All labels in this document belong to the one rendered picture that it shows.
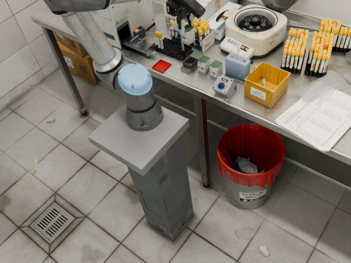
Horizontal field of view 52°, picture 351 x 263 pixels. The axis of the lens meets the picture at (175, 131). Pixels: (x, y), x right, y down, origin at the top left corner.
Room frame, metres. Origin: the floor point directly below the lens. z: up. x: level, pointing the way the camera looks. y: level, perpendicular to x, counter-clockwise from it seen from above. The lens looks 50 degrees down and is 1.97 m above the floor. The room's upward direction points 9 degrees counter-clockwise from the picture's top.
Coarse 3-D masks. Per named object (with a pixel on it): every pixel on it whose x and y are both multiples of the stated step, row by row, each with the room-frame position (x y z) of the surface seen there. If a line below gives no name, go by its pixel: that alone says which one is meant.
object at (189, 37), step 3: (192, 30) 1.30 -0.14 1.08; (186, 33) 1.28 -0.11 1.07; (189, 33) 1.28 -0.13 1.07; (192, 33) 1.30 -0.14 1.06; (186, 36) 1.28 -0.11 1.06; (189, 36) 1.28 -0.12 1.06; (192, 36) 1.30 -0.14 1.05; (183, 39) 1.30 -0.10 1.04; (186, 39) 1.28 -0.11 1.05; (189, 39) 1.28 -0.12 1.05; (192, 39) 1.30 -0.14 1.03; (183, 42) 1.30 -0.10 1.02; (186, 42) 1.28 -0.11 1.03; (189, 42) 1.28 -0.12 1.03
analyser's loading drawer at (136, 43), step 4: (124, 36) 1.58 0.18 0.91; (128, 36) 1.57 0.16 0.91; (136, 36) 1.52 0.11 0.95; (124, 40) 1.54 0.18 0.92; (128, 40) 1.54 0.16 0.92; (132, 40) 1.49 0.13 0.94; (136, 40) 1.51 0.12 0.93; (140, 40) 1.52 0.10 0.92; (144, 40) 1.48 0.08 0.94; (124, 44) 1.52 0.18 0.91; (128, 44) 1.50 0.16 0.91; (132, 44) 1.48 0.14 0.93; (136, 44) 1.49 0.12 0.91; (140, 44) 1.46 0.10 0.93; (144, 44) 1.48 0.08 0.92; (148, 44) 1.48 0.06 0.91; (152, 44) 1.44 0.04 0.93; (136, 48) 1.46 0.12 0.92; (140, 48) 1.46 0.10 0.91; (144, 48) 1.45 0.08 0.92; (148, 48) 1.42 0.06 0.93; (152, 48) 1.44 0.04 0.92; (144, 52) 1.42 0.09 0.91; (148, 52) 1.42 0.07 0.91; (152, 52) 1.43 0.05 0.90
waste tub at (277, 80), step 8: (264, 64) 1.13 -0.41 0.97; (256, 72) 1.11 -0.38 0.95; (264, 72) 1.13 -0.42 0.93; (272, 72) 1.10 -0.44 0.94; (280, 72) 1.08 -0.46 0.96; (288, 72) 1.05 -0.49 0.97; (248, 80) 1.05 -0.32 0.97; (256, 80) 1.12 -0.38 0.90; (272, 80) 1.10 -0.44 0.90; (280, 80) 1.07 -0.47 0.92; (288, 80) 1.04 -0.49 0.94; (248, 88) 1.04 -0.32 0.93; (256, 88) 1.02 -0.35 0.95; (264, 88) 0.99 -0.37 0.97; (272, 88) 1.07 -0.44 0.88; (280, 88) 1.00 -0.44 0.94; (248, 96) 1.04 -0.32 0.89; (256, 96) 1.01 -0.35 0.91; (264, 96) 0.99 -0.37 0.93; (272, 96) 0.96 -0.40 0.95; (280, 96) 1.01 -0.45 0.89; (264, 104) 0.98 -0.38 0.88; (272, 104) 0.97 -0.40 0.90
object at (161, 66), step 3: (159, 60) 1.38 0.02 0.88; (162, 60) 1.38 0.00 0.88; (156, 63) 1.36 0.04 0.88; (159, 63) 1.37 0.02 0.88; (162, 63) 1.36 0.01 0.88; (165, 63) 1.36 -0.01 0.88; (168, 63) 1.35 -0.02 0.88; (153, 66) 1.34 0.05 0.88; (156, 66) 1.35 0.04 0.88; (159, 66) 1.34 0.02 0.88; (162, 66) 1.34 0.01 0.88; (165, 66) 1.34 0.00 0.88; (168, 66) 1.33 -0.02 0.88; (156, 69) 1.32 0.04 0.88; (159, 69) 1.32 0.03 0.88; (162, 69) 1.32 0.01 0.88; (165, 69) 1.31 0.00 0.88; (162, 72) 1.29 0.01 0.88
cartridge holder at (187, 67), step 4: (188, 60) 1.33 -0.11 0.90; (192, 60) 1.33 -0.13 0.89; (196, 60) 1.30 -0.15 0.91; (184, 64) 1.30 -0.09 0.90; (188, 64) 1.28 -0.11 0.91; (192, 64) 1.28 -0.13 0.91; (196, 64) 1.30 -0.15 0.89; (180, 68) 1.29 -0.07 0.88; (184, 68) 1.28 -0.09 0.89; (188, 68) 1.28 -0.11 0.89; (192, 68) 1.28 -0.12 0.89; (188, 72) 1.26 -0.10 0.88
